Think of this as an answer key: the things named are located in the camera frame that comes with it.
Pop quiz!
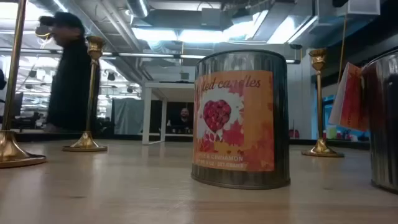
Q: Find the candle tin with orange label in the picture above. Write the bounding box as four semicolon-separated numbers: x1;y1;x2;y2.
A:
190;49;292;190

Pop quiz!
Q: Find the gold candlestick holder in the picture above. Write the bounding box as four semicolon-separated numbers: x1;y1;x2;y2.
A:
300;48;345;158
62;35;108;153
0;0;47;169

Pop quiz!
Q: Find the orange paper hang tag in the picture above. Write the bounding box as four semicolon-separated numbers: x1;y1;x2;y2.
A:
328;62;369;132

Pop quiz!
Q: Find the silver candle tin with tag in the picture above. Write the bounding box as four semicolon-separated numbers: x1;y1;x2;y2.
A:
360;49;398;195

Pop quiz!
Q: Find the person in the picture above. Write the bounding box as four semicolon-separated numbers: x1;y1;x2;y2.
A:
34;11;102;134
166;108;194;134

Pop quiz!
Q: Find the grey fabric cover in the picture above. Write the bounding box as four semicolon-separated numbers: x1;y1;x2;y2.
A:
111;98;146;135

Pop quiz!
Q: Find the long ceiling light strip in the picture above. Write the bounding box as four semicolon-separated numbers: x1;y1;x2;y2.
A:
0;47;206;60

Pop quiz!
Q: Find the pale green cup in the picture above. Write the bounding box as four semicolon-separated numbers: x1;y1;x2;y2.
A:
326;124;338;140

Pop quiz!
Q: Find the black computer monitor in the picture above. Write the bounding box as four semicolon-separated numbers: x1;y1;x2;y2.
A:
12;91;24;118

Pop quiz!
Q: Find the black ceiling device yellow cable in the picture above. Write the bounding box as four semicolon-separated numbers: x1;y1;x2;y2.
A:
35;24;53;40

